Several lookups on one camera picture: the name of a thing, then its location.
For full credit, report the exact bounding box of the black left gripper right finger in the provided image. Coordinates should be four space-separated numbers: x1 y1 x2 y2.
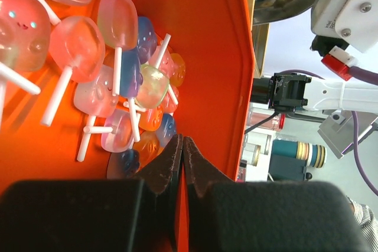
183 137 370 251

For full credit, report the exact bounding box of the orange lollipop tray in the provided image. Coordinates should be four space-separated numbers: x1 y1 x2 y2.
1 0 254 251

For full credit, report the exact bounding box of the gold tin of flat candies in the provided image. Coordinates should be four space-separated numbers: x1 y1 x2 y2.
247 0 269 78

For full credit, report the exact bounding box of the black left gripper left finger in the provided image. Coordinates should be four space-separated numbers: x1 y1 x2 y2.
1 135 183 251

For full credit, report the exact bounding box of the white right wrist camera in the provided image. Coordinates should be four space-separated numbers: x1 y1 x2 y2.
311 0 377 85

